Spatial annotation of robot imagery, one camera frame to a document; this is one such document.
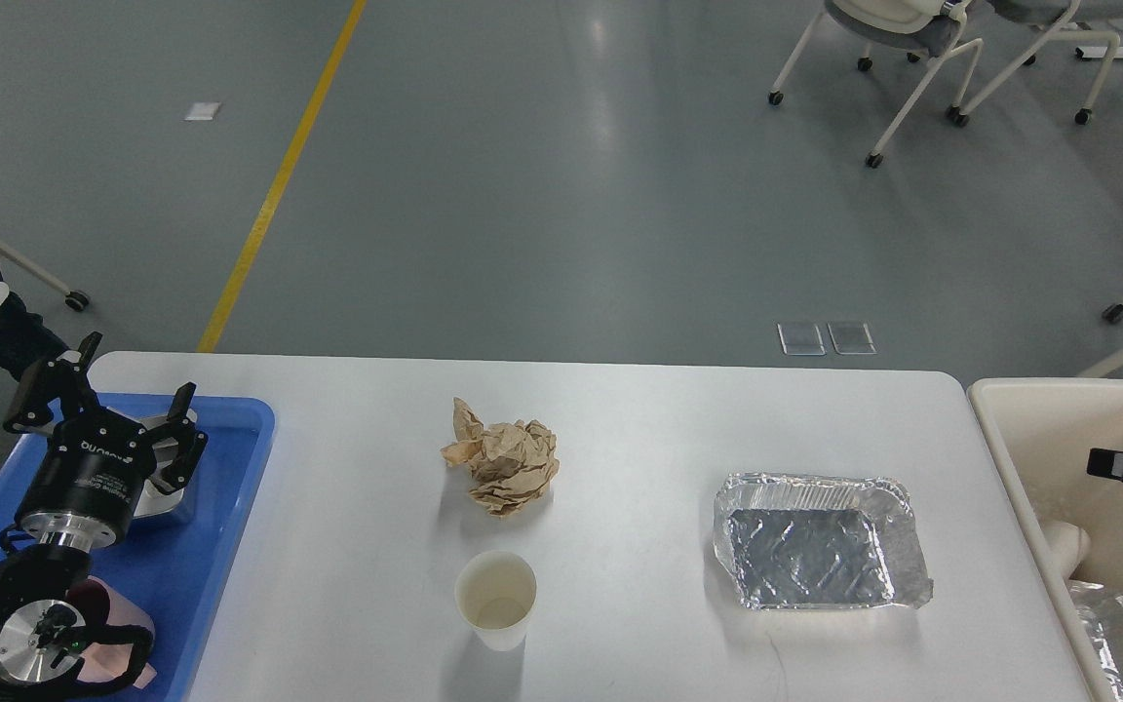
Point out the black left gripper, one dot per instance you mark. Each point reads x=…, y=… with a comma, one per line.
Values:
x=86, y=490

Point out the pink plastic mug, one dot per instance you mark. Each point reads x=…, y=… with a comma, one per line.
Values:
x=99, y=604

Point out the white paper cup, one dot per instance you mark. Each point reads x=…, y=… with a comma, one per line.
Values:
x=495, y=594

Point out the aluminium foil tray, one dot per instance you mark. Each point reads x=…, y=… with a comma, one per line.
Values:
x=808, y=542

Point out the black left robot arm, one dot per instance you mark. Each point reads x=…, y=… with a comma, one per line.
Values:
x=42, y=635

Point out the blue plastic tray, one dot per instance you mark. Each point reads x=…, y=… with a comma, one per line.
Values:
x=176, y=572

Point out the crumpled brown paper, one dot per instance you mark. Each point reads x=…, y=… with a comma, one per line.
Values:
x=511, y=464

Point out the white plastic bin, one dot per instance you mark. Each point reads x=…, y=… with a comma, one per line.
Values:
x=1040, y=432

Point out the white chair right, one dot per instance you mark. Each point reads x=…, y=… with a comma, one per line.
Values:
x=1052, y=21

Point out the foil tray inside bin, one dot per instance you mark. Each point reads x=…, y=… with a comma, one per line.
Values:
x=1100, y=609

